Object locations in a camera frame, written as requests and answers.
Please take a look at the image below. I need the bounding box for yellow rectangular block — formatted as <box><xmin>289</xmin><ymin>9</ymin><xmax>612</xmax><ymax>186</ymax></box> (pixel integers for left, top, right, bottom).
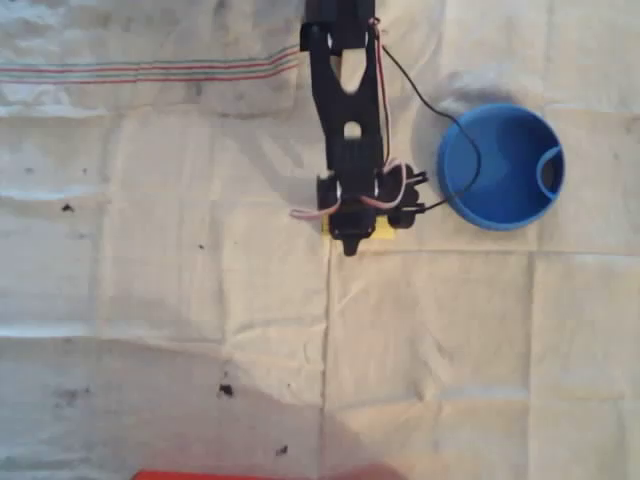
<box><xmin>321</xmin><ymin>215</ymin><xmax>400</xmax><ymax>239</ymax></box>

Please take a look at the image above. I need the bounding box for blue plastic bowl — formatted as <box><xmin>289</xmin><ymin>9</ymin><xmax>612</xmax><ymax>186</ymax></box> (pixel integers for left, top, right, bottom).
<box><xmin>436</xmin><ymin>103</ymin><xmax>566</xmax><ymax>231</ymax></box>

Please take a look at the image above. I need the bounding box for white cloth with stripes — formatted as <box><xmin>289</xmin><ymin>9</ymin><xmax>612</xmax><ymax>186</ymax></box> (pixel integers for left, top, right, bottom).
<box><xmin>0</xmin><ymin>0</ymin><xmax>640</xmax><ymax>480</ymax></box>

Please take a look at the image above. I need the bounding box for red object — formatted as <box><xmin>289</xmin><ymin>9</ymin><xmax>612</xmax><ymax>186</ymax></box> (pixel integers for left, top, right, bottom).
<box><xmin>130</xmin><ymin>465</ymin><xmax>406</xmax><ymax>480</ymax></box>

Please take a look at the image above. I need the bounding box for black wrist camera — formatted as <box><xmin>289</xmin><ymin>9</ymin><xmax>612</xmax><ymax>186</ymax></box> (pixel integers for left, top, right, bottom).
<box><xmin>379</xmin><ymin>162</ymin><xmax>429</xmax><ymax>230</ymax></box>

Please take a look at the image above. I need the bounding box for black cable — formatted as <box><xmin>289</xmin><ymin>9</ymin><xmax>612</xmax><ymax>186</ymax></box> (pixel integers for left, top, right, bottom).
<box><xmin>379</xmin><ymin>42</ymin><xmax>484</xmax><ymax>212</ymax></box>

